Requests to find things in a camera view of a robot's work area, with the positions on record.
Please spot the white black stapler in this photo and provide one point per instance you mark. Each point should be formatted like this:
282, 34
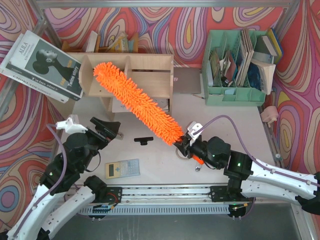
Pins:
119, 136

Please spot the orange chenille duster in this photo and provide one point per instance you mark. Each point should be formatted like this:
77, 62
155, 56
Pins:
139, 103

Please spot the grey laptop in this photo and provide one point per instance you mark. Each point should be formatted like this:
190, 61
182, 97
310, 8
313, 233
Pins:
186, 80

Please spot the Twins story magazine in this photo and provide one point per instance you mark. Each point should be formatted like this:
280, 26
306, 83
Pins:
40, 65

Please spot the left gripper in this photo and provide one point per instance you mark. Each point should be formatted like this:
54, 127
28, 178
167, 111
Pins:
100, 133

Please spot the green plastic file organizer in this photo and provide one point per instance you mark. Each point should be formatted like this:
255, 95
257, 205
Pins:
225, 66

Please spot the pink piggy figure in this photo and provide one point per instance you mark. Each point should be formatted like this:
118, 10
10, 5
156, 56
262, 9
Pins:
269, 115

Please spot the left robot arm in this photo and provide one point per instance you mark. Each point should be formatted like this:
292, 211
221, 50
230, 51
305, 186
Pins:
40, 221

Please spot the yellow blue calculator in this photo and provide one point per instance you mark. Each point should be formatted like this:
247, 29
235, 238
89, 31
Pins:
122, 169

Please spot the open book in organizer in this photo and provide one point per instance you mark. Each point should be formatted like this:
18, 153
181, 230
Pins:
266, 74

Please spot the pencil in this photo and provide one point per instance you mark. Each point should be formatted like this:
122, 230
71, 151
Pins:
198, 96

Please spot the clear tape roll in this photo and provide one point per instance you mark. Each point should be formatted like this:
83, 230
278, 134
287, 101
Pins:
181, 157

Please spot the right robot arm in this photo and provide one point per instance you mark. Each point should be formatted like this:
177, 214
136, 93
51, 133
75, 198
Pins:
251, 178

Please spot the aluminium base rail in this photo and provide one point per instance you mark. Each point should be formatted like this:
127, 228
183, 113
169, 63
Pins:
175, 194

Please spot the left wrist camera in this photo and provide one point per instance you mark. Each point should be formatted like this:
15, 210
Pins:
71, 125

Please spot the wooden bookshelf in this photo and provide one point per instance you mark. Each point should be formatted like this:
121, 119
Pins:
154, 73

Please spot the black binder clip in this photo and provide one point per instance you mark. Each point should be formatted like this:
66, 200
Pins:
143, 140

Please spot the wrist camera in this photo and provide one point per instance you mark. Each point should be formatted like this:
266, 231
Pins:
194, 130
71, 125

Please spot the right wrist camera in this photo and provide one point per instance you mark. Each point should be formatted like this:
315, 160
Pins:
194, 130

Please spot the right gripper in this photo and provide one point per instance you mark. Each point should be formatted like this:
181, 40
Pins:
187, 145

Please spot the spiral notebook under shelf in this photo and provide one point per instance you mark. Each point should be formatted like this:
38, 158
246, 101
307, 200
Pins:
118, 107

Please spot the blue yellow book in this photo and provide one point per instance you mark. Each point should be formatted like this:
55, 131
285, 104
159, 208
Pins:
270, 44

